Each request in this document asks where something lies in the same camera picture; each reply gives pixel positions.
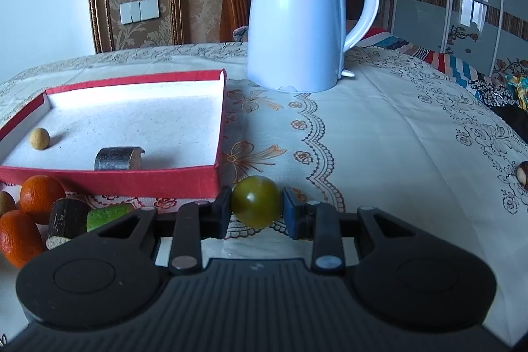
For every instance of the printed brown pillow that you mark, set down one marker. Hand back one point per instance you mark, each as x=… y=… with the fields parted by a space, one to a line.
x=240 y=33

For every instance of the dark patterned cloth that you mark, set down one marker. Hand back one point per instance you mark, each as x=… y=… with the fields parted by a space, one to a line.
x=491 y=94

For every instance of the striped colourful blanket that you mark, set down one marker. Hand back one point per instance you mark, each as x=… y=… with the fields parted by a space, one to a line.
x=445 y=61

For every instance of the brown kiwi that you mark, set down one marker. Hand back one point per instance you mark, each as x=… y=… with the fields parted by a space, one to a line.
x=5 y=203

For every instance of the orange tangerine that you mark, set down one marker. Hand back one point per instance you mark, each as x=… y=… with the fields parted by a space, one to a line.
x=43 y=198
x=16 y=238

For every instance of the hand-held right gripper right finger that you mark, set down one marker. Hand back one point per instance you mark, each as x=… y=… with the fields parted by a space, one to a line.
x=291 y=218

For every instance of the white electric kettle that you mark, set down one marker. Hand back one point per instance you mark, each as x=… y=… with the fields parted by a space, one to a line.
x=293 y=14

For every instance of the brown nut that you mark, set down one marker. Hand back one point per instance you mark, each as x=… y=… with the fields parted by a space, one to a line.
x=524 y=175

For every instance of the red cardboard box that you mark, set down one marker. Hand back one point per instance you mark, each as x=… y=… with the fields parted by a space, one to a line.
x=123 y=113

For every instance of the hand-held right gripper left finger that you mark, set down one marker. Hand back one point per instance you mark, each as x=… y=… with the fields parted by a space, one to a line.
x=225 y=214

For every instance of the white wall light switch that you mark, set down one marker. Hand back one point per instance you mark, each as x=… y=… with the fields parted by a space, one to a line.
x=139 y=11

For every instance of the green sugarcane piece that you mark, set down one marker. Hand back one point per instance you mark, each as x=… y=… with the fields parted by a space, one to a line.
x=105 y=218

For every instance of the small tan longan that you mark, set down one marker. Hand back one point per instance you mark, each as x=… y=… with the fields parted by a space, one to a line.
x=39 y=139

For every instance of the green tomato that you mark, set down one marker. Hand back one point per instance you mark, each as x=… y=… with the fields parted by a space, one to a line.
x=256 y=201

